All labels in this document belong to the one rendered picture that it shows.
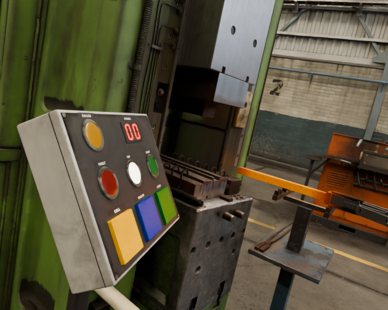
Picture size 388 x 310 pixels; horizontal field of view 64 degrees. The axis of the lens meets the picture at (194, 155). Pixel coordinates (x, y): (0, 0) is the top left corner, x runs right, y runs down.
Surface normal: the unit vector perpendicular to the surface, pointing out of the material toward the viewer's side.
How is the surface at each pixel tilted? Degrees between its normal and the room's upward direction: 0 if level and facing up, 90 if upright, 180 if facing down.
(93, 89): 89
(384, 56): 90
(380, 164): 90
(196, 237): 90
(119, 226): 60
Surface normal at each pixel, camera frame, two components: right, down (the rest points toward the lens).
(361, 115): -0.47, 0.06
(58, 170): -0.25, 0.11
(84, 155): 0.92, -0.28
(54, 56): 0.67, 0.26
